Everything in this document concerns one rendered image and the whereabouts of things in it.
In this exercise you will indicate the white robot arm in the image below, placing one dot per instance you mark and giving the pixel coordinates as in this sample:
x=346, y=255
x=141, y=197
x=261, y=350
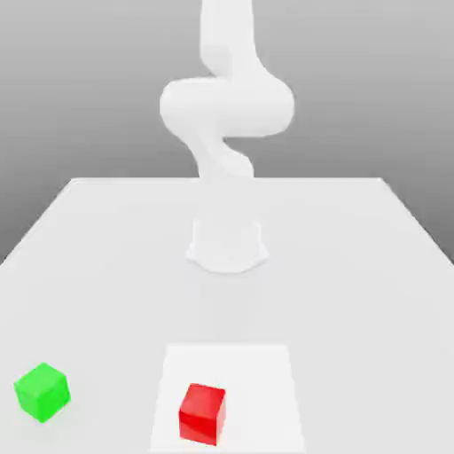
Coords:
x=227, y=106

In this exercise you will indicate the small red cube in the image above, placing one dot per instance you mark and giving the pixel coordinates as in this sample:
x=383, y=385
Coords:
x=200, y=415

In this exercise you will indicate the small green cube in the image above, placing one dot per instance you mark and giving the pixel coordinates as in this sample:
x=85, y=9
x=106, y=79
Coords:
x=42, y=393

